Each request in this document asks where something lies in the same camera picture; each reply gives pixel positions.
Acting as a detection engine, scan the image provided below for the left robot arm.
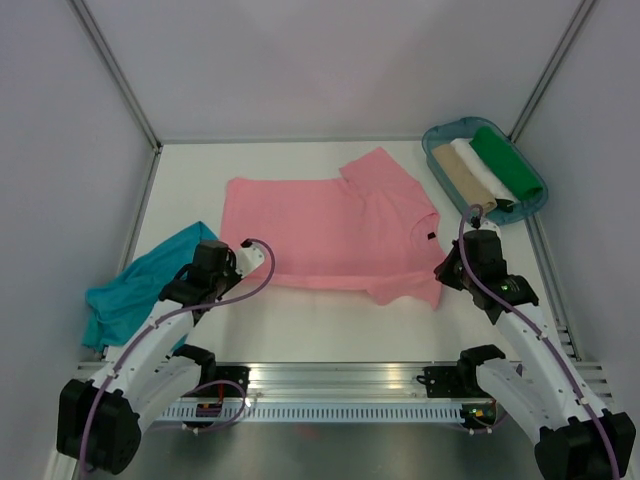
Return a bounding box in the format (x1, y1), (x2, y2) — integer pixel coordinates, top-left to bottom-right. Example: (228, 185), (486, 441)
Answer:
(56, 240), (269, 474)

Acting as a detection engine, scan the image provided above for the aluminium frame post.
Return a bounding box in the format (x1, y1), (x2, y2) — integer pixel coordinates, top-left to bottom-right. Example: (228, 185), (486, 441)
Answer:
(67, 0), (162, 153)
(508, 0), (600, 143)

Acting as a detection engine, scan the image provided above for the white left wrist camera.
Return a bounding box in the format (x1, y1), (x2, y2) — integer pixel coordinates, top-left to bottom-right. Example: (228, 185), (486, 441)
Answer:
(234, 239), (265, 278)

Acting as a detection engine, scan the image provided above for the white slotted cable duct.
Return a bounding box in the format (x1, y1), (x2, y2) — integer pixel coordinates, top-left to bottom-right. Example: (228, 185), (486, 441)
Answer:
(157, 402), (462, 423)

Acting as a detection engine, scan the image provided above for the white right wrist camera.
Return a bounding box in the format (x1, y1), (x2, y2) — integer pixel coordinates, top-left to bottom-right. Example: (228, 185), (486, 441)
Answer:
(470, 216), (500, 235)

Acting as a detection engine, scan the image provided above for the left aluminium frame post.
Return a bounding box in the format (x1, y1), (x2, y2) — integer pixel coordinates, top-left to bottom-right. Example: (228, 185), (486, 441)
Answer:
(67, 0), (162, 153)

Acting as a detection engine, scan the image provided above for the rolled beige t shirt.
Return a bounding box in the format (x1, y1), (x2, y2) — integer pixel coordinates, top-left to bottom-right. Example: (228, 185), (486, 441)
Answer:
(432, 144), (497, 214)

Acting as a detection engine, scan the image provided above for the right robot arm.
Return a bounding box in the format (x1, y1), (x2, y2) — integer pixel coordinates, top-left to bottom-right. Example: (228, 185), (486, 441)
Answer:
(435, 229), (636, 479)

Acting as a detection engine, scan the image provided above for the rolled white t shirt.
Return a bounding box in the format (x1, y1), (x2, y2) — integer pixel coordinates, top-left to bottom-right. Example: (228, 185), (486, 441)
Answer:
(450, 138), (518, 203)

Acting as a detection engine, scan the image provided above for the rolled green t shirt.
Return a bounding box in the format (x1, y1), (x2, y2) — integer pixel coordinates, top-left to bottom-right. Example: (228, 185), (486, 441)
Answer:
(470, 126), (543, 201)

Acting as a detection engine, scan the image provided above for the pink t shirt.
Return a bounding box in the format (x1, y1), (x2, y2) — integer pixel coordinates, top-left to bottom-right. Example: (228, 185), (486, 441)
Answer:
(219, 148), (445, 308)

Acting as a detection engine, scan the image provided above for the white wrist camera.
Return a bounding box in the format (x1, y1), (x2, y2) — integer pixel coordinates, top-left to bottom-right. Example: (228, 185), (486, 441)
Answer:
(470, 216), (500, 235)
(234, 239), (265, 278)

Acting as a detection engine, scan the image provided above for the right aluminium frame post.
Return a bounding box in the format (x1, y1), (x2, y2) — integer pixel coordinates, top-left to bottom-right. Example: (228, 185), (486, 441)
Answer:
(508, 0), (600, 143)

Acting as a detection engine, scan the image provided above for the aluminium mounting rail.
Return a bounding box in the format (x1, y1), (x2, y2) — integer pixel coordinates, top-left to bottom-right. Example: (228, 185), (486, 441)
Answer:
(74, 360), (609, 401)

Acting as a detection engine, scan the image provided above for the teal t shirt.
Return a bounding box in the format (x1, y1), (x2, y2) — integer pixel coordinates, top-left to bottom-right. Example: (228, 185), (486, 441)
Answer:
(82, 221), (217, 351)

